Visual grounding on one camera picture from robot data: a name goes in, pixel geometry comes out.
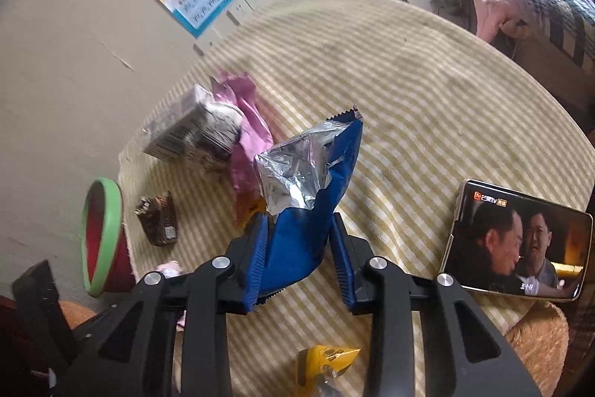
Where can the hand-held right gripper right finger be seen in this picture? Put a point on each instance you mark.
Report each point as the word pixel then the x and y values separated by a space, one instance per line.
pixel 344 266

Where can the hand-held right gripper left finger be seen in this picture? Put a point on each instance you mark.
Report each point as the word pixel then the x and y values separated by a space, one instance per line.
pixel 258 257

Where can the blue foil snack bag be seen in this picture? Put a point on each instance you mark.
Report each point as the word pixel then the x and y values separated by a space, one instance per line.
pixel 297 248

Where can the orange snack packet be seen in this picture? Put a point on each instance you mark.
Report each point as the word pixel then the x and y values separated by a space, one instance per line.
pixel 246 211

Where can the red bin with green rim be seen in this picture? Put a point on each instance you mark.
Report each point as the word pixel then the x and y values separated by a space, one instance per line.
pixel 100 234

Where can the yellow wrapper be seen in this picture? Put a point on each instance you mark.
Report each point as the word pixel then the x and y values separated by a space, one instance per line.
pixel 325 357

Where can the white milk carton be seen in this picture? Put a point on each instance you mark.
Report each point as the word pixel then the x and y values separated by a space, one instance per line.
pixel 172 132

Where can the dark wooden furniture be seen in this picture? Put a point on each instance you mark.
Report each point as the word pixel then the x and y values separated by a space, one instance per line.
pixel 11 346

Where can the pale pink long wrapper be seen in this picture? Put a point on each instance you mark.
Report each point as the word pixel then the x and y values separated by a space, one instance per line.
pixel 169 267

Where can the small dark snack packet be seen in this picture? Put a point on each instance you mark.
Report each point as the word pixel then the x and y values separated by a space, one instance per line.
pixel 160 220

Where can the crumpled printed white wrapper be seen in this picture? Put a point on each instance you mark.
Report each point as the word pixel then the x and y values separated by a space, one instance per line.
pixel 218 141

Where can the pink plastic wrapper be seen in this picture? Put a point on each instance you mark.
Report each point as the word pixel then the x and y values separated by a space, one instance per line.
pixel 253 132

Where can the smartphone with lit screen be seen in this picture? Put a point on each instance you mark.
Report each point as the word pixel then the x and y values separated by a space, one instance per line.
pixel 511 239

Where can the yellow striped tablecloth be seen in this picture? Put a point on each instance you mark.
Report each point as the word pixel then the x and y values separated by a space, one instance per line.
pixel 418 99

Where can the tan plush fabric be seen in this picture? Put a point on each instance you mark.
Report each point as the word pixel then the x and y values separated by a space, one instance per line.
pixel 539 341

